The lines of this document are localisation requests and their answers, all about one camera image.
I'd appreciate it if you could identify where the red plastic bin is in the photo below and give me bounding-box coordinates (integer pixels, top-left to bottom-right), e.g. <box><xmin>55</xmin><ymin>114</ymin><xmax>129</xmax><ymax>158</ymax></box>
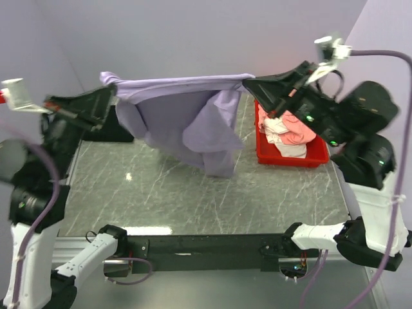
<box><xmin>254</xmin><ymin>101</ymin><xmax>329</xmax><ymax>167</ymax></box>

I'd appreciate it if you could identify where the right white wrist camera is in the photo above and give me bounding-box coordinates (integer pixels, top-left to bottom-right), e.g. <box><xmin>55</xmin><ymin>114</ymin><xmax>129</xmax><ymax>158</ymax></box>
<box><xmin>305</xmin><ymin>35</ymin><xmax>352</xmax><ymax>85</ymax></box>

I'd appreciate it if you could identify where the aluminium frame rail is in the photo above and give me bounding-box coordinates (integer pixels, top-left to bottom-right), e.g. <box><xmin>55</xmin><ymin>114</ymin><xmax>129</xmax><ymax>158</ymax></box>
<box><xmin>19</xmin><ymin>233</ymin><xmax>387</xmax><ymax>309</ymax></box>

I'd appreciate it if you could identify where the lavender t shirt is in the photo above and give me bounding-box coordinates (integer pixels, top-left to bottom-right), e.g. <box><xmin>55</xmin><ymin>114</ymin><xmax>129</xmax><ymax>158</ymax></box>
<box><xmin>100</xmin><ymin>71</ymin><xmax>251</xmax><ymax>178</ymax></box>

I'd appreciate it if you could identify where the pink t shirt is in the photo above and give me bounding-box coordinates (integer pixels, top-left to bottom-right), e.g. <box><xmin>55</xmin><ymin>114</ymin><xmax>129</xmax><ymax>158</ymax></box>
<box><xmin>258</xmin><ymin>106</ymin><xmax>316</xmax><ymax>145</ymax></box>

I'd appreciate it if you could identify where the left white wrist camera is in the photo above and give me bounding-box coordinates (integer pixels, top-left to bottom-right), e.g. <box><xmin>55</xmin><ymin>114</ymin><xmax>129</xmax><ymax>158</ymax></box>
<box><xmin>1</xmin><ymin>78</ymin><xmax>51</xmax><ymax>114</ymax></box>

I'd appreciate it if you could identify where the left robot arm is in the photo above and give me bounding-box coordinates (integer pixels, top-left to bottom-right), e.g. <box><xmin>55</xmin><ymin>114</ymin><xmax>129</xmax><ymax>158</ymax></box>
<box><xmin>1</xmin><ymin>79</ymin><xmax>129</xmax><ymax>308</ymax></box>

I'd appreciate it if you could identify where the black base crossbar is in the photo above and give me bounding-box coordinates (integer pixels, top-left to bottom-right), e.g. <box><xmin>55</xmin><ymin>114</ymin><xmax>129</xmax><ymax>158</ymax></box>
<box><xmin>128</xmin><ymin>234</ymin><xmax>293</xmax><ymax>272</ymax></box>

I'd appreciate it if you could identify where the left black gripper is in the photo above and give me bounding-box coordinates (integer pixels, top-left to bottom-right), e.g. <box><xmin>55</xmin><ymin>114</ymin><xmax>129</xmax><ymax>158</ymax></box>
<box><xmin>42</xmin><ymin>81</ymin><xmax>117</xmax><ymax>178</ymax></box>

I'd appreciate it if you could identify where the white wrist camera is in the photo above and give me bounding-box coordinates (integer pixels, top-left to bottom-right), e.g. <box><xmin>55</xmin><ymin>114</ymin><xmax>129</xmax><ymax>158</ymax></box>
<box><xmin>1</xmin><ymin>78</ymin><xmax>51</xmax><ymax>114</ymax></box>
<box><xmin>305</xmin><ymin>35</ymin><xmax>352</xmax><ymax>85</ymax></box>

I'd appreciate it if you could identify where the white t shirt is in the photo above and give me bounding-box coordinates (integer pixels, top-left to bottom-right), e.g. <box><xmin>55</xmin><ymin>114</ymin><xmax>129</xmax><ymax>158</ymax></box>
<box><xmin>262</xmin><ymin>118</ymin><xmax>307</xmax><ymax>158</ymax></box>

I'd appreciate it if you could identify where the folded black t shirt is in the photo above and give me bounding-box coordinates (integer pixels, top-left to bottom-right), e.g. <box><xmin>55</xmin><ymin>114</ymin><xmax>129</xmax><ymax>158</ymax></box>
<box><xmin>82</xmin><ymin>106</ymin><xmax>135</xmax><ymax>144</ymax></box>

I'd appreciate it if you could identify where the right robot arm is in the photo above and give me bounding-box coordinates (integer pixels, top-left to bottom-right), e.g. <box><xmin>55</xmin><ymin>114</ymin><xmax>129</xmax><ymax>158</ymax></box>
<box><xmin>243</xmin><ymin>62</ymin><xmax>411</xmax><ymax>271</ymax></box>

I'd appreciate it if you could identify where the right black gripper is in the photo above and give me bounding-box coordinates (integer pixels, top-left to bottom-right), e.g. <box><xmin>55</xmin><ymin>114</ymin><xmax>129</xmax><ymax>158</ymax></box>
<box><xmin>244</xmin><ymin>59</ymin><xmax>353</xmax><ymax>147</ymax></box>

